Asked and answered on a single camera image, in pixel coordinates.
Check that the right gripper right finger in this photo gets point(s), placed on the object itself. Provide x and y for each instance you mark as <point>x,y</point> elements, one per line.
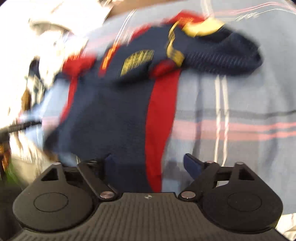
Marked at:
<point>203,174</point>

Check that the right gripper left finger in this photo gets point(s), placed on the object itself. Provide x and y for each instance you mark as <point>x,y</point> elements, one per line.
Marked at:
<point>93,172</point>

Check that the navy red striped sweater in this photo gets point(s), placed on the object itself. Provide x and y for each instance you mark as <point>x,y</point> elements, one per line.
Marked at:
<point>121,107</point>

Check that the blue plaid bed sheet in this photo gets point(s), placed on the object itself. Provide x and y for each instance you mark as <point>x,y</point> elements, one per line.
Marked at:
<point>229,119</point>

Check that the navy checked garment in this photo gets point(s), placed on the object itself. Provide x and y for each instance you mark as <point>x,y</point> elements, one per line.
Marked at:
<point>35,87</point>

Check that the white polka dot garment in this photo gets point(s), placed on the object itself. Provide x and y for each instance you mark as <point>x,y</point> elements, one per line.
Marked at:
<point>51,62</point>

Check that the white beauty machine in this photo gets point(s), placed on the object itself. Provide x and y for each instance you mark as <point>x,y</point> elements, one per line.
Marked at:
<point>79,18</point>

